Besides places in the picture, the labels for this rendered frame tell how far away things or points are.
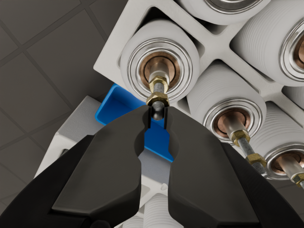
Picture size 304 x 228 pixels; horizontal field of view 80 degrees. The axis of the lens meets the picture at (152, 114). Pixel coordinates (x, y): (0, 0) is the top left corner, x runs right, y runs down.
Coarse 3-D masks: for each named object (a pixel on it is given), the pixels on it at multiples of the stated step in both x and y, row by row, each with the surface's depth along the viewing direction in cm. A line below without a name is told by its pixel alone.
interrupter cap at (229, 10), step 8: (208, 0) 17; (216, 0) 17; (224, 0) 17; (232, 0) 17; (240, 0) 17; (248, 0) 17; (256, 0) 17; (216, 8) 17; (224, 8) 18; (232, 8) 17; (240, 8) 17; (248, 8) 17
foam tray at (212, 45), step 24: (144, 0) 24; (168, 0) 24; (120, 24) 25; (192, 24) 25; (216, 24) 29; (240, 24) 25; (120, 48) 27; (216, 48) 26; (120, 72) 29; (240, 72) 28; (264, 96) 30
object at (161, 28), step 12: (144, 24) 30; (156, 24) 21; (168, 24) 22; (144, 36) 20; (156, 36) 19; (168, 36) 19; (180, 36) 20; (132, 48) 20; (192, 48) 20; (120, 60) 22; (192, 60) 20; (192, 84) 22; (180, 96) 23
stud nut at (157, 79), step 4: (156, 76) 17; (160, 76) 17; (152, 80) 17; (156, 80) 17; (160, 80) 17; (164, 80) 17; (152, 84) 17; (164, 84) 17; (152, 88) 17; (164, 88) 17; (168, 88) 17; (152, 92) 18; (164, 92) 18
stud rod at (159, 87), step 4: (156, 84) 17; (160, 84) 17; (156, 88) 16; (160, 88) 16; (152, 104) 14; (156, 104) 13; (160, 104) 13; (152, 108) 13; (156, 108) 13; (160, 108) 13; (152, 112) 13; (156, 112) 13; (160, 112) 13; (152, 116) 13; (156, 116) 13; (160, 116) 13
